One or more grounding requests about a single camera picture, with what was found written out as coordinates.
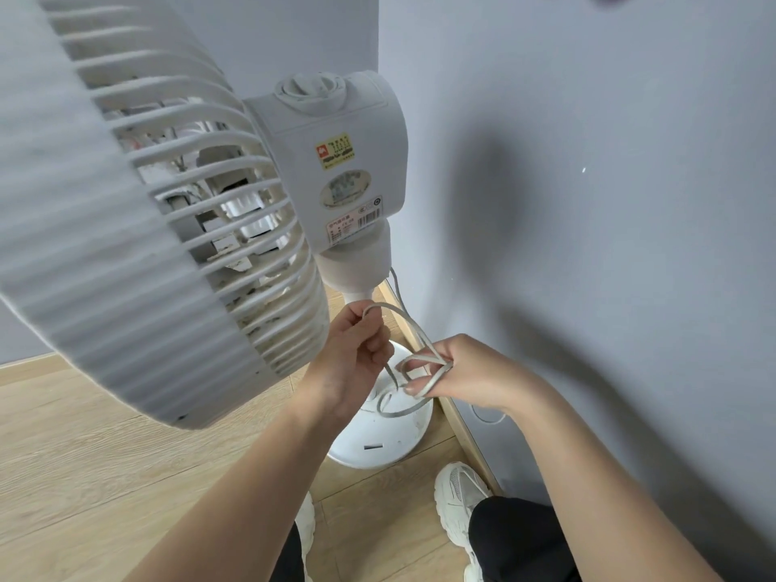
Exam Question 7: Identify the person's right hand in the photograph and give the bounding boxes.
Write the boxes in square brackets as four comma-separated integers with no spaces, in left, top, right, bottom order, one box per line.
[402,333,545,420]

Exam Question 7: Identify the person's left hand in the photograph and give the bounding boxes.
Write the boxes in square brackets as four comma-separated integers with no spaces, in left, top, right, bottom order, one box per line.
[302,299,396,423]

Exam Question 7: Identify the white fan power cable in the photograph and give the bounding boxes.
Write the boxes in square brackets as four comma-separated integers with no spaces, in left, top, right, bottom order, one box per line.
[362,268,455,419]

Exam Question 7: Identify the person's right forearm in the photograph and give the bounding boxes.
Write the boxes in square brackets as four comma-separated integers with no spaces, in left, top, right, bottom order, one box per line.
[505,384,723,582]

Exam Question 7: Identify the person's left forearm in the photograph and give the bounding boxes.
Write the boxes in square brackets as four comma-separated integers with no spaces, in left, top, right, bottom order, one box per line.
[123,382,360,582]

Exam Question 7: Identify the wooden baseboard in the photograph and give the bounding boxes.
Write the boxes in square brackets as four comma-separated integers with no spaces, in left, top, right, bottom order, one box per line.
[376,281,505,498]

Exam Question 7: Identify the white sneaker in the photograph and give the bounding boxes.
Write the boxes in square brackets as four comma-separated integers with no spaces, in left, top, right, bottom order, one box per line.
[293,491,317,582]
[434,461,493,582]

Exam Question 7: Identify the white standing fan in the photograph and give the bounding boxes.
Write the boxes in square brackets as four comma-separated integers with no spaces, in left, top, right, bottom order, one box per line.
[0,0,435,471]

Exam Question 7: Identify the black trousers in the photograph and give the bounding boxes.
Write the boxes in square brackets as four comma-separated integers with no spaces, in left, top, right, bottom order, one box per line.
[269,496,584,582]

